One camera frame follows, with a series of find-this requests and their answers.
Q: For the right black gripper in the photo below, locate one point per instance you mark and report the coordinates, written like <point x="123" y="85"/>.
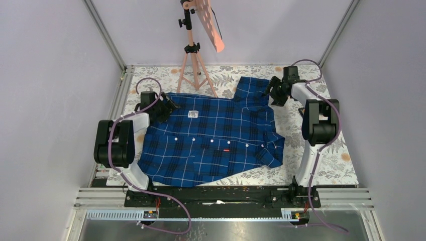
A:
<point x="275" y="82"/>

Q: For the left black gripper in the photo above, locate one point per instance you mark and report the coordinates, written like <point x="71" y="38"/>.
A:
<point x="168" y="107"/>

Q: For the blue plaid shirt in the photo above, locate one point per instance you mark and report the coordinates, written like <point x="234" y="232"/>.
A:
<point x="208" y="138"/>

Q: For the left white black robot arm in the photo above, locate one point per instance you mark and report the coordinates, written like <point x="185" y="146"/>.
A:
<point x="114" y="145"/>

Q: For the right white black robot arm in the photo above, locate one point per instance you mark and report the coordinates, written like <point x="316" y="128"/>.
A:
<point x="320" y="126"/>

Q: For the pink tripod stand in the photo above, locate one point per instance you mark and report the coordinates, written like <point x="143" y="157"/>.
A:
<point x="192" y="52"/>

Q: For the pink perforated board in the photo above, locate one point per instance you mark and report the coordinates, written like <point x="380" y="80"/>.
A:
<point x="208" y="21"/>

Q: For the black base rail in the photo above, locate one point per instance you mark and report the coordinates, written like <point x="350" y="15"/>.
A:
<point x="252" y="197"/>

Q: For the grey slotted cable duct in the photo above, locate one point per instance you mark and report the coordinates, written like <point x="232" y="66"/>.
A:
<point x="207" y="213"/>

